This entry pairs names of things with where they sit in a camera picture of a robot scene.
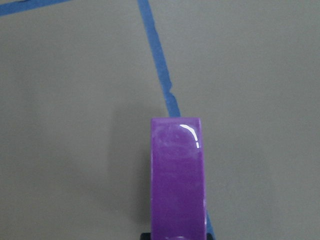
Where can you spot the purple trapezoid block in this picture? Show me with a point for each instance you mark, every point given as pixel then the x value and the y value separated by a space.
pixel 178 192

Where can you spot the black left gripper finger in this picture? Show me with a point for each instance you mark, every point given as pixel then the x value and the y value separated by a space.
pixel 145 236

